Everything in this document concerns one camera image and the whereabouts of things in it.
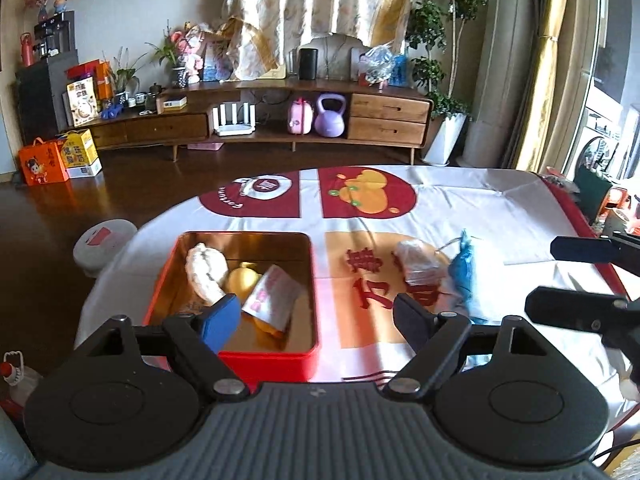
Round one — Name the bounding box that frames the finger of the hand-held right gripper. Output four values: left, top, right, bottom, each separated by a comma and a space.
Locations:
550, 235, 640, 264
525, 286, 640, 333

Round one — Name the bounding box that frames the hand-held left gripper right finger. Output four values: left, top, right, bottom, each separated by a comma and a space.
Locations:
382, 292, 588, 401

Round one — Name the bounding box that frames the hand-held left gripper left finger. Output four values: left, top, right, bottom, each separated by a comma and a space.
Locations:
75, 292, 251, 403

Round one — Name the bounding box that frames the yellow rubber duck toy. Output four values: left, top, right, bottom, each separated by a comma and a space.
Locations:
223, 261, 288, 348

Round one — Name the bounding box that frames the white plush toy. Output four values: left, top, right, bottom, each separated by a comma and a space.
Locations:
185, 242, 228, 306

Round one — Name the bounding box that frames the white plastic packet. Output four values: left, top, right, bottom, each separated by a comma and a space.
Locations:
241, 265, 303, 333

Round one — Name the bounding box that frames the clear tissue packet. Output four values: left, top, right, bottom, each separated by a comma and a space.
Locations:
392, 240, 446, 288

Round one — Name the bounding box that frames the blue plastic bag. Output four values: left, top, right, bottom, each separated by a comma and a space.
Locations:
432, 229, 493, 323

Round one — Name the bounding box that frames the red tin box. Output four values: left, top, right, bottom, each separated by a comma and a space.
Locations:
143, 231, 319, 385

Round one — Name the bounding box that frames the dark green bin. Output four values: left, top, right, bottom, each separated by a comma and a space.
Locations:
572, 167, 613, 223

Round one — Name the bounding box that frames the orange plastic stool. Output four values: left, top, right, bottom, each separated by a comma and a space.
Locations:
602, 187, 631, 221

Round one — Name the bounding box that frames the white red printed tablecloth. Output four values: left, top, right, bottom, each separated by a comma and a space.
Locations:
75, 165, 631, 411

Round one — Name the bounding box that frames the white round stool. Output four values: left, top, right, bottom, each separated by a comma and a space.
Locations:
73, 219, 138, 278

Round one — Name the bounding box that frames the white planter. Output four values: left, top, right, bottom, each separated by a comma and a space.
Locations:
422, 112, 468, 167

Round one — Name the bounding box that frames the yellow curtain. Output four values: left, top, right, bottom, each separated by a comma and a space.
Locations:
515, 0, 573, 173

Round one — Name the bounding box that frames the white router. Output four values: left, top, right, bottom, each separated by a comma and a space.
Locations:
212, 101, 258, 137

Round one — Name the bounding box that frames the white standing air conditioner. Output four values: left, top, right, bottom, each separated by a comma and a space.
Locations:
457, 0, 543, 168

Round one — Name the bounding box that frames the wooden tv cabinet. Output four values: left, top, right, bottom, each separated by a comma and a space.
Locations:
65, 80, 433, 166

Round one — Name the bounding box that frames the purple kettlebell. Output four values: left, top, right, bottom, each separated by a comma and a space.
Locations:
314, 92, 348, 138

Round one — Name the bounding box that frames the white jug with red cap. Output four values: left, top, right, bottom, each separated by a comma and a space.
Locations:
0, 351, 43, 408

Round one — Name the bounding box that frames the pink toy suitcase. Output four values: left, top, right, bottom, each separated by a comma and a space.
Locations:
287, 97, 315, 136

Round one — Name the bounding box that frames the yellow gift box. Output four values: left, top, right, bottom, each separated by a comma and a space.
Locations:
56, 129, 103, 178

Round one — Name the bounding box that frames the orange gift bag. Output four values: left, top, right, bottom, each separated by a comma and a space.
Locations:
19, 139, 70, 186

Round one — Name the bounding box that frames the plant in patterned pot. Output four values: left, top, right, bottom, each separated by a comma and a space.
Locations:
147, 22, 188, 88

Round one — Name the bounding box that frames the blue box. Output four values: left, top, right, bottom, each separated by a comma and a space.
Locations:
392, 52, 411, 86

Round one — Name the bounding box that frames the small grass plant pot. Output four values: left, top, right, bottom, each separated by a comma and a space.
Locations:
107, 47, 146, 108

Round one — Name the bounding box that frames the clear plastic bag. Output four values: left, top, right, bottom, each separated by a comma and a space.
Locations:
359, 45, 396, 86

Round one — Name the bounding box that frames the white cartoon snack box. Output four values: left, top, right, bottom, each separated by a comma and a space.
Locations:
66, 77, 101, 127

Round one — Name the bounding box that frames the pastel gift bag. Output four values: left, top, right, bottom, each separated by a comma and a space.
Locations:
200, 35, 233, 82

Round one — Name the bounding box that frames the pink doll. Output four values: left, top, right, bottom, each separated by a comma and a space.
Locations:
172, 22, 206, 86

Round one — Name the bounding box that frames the orange red box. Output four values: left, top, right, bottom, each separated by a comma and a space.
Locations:
67, 59, 113, 106

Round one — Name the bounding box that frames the black cylinder speaker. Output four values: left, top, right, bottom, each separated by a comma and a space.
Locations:
298, 47, 319, 81

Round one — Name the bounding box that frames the grey shell-shaped cushion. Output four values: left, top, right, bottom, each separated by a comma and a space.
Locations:
300, 32, 371, 81

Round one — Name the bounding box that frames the green indoor tree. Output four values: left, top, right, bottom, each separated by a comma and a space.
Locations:
405, 0, 488, 121

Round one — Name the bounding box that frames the black cabinet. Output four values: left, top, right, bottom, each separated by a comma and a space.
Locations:
15, 50, 81, 143

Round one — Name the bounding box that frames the patterned cream cloth cover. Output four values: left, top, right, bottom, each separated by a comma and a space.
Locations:
222, 0, 428, 81

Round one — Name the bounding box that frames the black coffee machine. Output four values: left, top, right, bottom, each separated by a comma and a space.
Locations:
34, 10, 76, 58

